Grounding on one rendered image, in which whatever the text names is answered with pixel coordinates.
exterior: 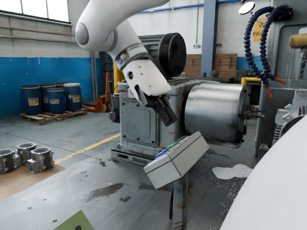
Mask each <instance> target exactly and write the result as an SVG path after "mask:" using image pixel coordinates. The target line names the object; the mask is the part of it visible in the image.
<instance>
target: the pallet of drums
mask: <svg viewBox="0 0 307 230"><path fill-rule="evenodd" d="M21 102H22V107H23V111H24V114H20V120H24V121H28V122H31V123H34V124H38V125H43V124H46V122H47V121H48V120H56V121H59V120H61V119H64V120H65V119H68V117H69V118H73V117H74V115H75V114H80V115H86V114H88V113H87V109H83V108H82V94H81V89H80V84H79V83H70V82H58V83H55V84H39V85H22V86H21ZM42 110H43V111H42ZM79 110H81V111H79ZM66 113H68V114H66ZM36 115H37V116H36Z"/></svg>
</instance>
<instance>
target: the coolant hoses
mask: <svg viewBox="0 0 307 230"><path fill-rule="evenodd" d="M268 12H269V13H270V14H269V17H268V18H267V21H266V22H265V25H264V26H263V29H262V33H261V38H260V40H261V42H260V43H259V44H260V45H261V46H260V47H259V48H260V49H261V50H260V51H259V52H260V53H261V54H260V57H261V59H260V61H261V62H262V65H263V66H264V67H263V69H265V70H264V71H263V72H264V73H260V72H261V71H260V70H258V67H256V64H255V63H254V60H252V58H253V57H252V56H251V54H252V53H251V52H250V51H251V48H250V46H251V45H250V44H249V43H250V40H249V39H250V35H251V31H252V28H253V25H254V23H255V22H256V20H257V19H258V17H259V16H261V15H262V14H264V13H268ZM291 16H292V8H289V6H288V4H286V5H280V6H278V7H277V5H275V8H274V7H272V6H267V7H263V8H261V9H259V10H257V11H256V12H255V13H254V14H253V15H252V17H251V18H250V20H249V21H248V24H247V25H246V29H245V33H244V35H245V36H244V39H245V40H244V44H245V45H244V48H245V50H244V51H245V52H246V54H245V55H246V57H247V58H246V60H247V61H248V64H249V65H250V68H251V69H252V72H254V75H256V76H257V78H261V79H260V80H261V81H263V82H262V83H263V84H264V86H263V87H264V88H265V89H266V91H267V93H268V95H269V97H270V98H272V94H271V91H270V84H269V83H268V81H269V80H268V78H270V79H271V81H277V82H279V83H282V84H286V82H284V81H282V80H281V79H279V78H277V77H276V75H272V74H269V73H268V72H271V70H270V65H268V61H266V60H267V58H266V56H267V55H266V53H265V52H266V50H265V48H266V46H265V44H266V39H267V38H266V36H267V33H268V31H269V30H268V29H269V28H270V25H271V23H272V21H279V20H291Z"/></svg>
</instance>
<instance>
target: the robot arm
mask: <svg viewBox="0 0 307 230"><path fill-rule="evenodd" d="M169 1H170V0H91V1H90V2H89V4H88V5H87V7H86V9H85V10H84V12H83V13H82V15H81V17H80V19H79V21H78V23H77V26H76V30H75V38H76V41H77V43H78V44H79V46H80V47H81V48H83V49H84V50H87V51H92V52H107V53H108V54H110V56H111V57H112V59H113V60H114V62H115V64H116V65H117V67H118V69H119V70H120V71H121V72H123V74H124V76H125V79H126V81H127V83H128V85H129V87H130V89H131V91H132V92H133V94H134V96H135V97H136V99H137V100H138V102H139V103H141V104H144V106H145V107H148V108H152V109H153V110H154V111H155V112H156V113H158V115H159V116H160V118H161V120H162V121H163V123H164V125H165V126H166V127H168V126H169V125H171V124H173V123H174V122H176V121H177V120H178V118H177V117H176V115H175V113H174V112H173V110H172V109H171V107H170V103H169V101H168V100H169V99H170V96H169V95H168V94H167V93H169V92H170V91H171V87H170V85H169V84H168V82H167V81H166V79H165V78H164V76H163V75H162V73H161V72H160V71H159V70H158V68H157V67H156V66H155V65H154V64H153V62H152V61H151V60H149V57H148V52H147V50H146V49H145V47H144V45H143V44H142V42H141V41H140V39H139V38H138V36H137V34H136V33H135V31H134V30H133V28H132V27H131V25H130V23H129V22H128V20H127V19H128V18H129V17H131V16H133V15H135V14H137V13H139V12H142V11H144V10H148V9H152V8H156V7H160V6H163V5H165V4H167V3H168V2H169ZM220 230H307V115H306V116H304V117H303V118H302V119H301V120H299V121H298V122H297V123H296V124H295V125H294V126H293V127H292V128H290V129H289V130H288V131H287V132H286V133H285V134H284V135H283V136H282V137H281V138H280V139H279V140H278V141H277V142H276V143H275V144H274V145H273V146H272V147H271V148H270V149H269V151H268V152H267V153H266V154H265V155H264V156H263V158H262V159H261V160H260V161H259V163H258V164H257V165H256V166H255V168H254V169H253V171H252V172H251V173H250V175H249V176H248V178H247V179H246V181H245V183H244V184H243V186H242V187H241V189H240V191H239V193H238V194H237V197H236V198H235V200H234V202H233V204H232V206H231V208H230V210H229V212H228V214H227V216H226V218H225V220H224V222H223V224H222V226H221V228H220Z"/></svg>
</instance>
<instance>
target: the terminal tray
mask: <svg viewBox="0 0 307 230"><path fill-rule="evenodd" d="M298 106H299V111H300V110H301V106H302V109H303V110H304V106H306V109H307V90H295V95H294V99H293V102H292V109H291V113H294V112H297V109H298Z"/></svg>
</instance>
